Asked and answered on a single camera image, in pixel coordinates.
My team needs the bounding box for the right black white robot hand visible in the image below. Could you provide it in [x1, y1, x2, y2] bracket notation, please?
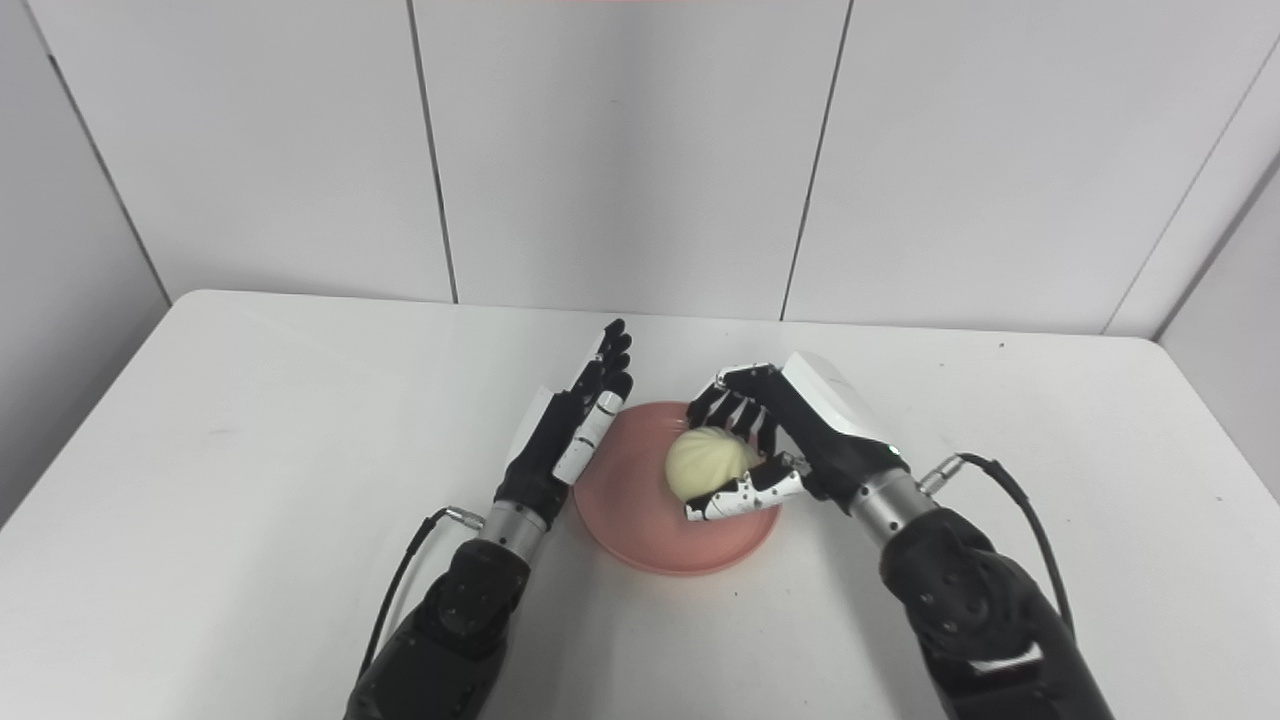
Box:
[684, 351, 912, 524]

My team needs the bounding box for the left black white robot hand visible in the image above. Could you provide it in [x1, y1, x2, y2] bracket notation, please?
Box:
[493, 319, 635, 527]

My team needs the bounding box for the pink round plate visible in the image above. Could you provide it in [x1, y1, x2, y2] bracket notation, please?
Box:
[573, 402, 784, 577]

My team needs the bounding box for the pale yellow steamed bun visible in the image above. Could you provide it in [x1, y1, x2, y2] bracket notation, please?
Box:
[665, 427, 764, 505]

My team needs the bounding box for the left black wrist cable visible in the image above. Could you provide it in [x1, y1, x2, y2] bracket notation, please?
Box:
[356, 505, 487, 683]

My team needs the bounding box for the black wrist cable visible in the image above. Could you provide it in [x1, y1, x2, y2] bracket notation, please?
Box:
[919, 452, 1077, 642]
[356, 505, 487, 683]

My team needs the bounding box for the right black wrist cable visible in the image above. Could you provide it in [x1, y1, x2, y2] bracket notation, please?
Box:
[919, 452, 1077, 642]

